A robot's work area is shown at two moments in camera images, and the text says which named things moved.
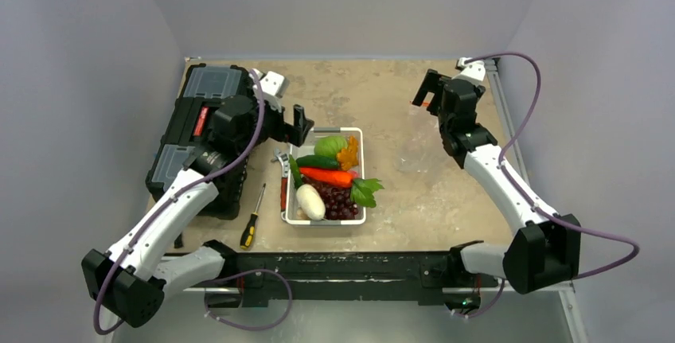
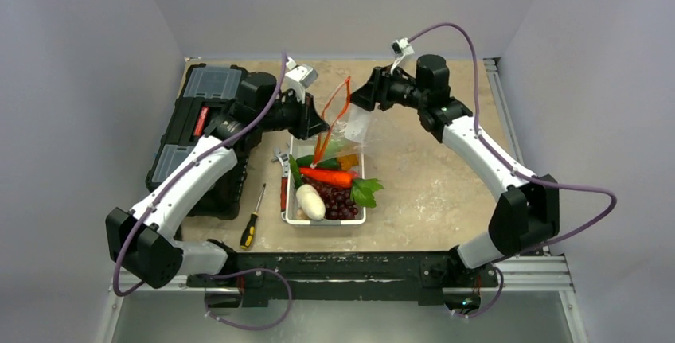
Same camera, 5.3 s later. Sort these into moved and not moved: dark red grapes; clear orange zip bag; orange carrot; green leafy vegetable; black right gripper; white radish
Moved: black right gripper; clear orange zip bag
Not moved: green leafy vegetable; orange carrot; dark red grapes; white radish
